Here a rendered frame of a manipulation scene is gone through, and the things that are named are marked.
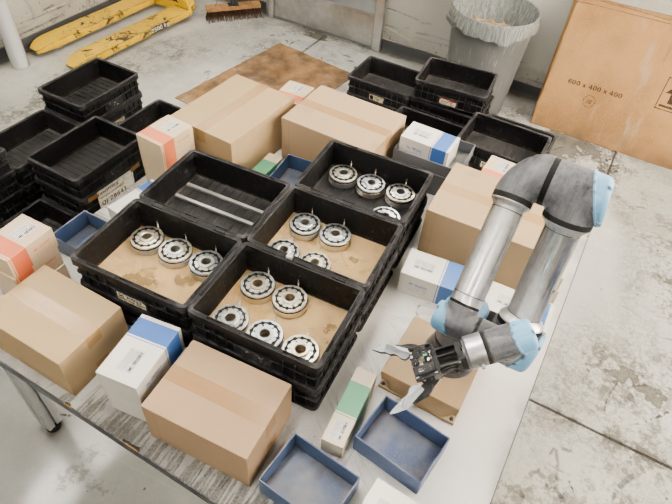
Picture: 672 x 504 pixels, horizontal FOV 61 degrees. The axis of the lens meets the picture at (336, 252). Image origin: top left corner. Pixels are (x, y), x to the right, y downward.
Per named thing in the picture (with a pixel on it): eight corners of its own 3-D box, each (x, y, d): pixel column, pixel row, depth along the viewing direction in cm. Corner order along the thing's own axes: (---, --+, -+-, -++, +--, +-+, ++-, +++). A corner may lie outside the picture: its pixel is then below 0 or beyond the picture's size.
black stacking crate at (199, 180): (291, 210, 198) (291, 185, 189) (246, 266, 179) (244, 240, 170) (196, 175, 208) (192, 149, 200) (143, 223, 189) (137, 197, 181)
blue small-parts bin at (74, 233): (132, 246, 196) (128, 231, 191) (99, 273, 187) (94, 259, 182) (89, 224, 202) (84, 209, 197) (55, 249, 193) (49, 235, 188)
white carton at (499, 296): (545, 323, 184) (555, 305, 178) (536, 350, 177) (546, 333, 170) (486, 298, 190) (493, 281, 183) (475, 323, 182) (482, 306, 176)
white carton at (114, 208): (156, 197, 214) (151, 178, 208) (178, 211, 210) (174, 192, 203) (112, 225, 203) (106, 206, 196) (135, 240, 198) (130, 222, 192)
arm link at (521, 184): (510, 135, 131) (423, 328, 134) (558, 151, 127) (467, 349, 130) (513, 147, 141) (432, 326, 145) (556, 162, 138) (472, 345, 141)
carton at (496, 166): (487, 170, 226) (492, 154, 221) (516, 181, 223) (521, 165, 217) (472, 191, 217) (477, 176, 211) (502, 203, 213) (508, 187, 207)
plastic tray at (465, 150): (472, 154, 229) (475, 144, 225) (456, 182, 216) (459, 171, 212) (410, 133, 236) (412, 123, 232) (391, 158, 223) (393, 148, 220)
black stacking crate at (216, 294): (362, 315, 168) (366, 290, 160) (317, 395, 149) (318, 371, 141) (246, 267, 178) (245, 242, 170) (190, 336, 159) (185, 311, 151)
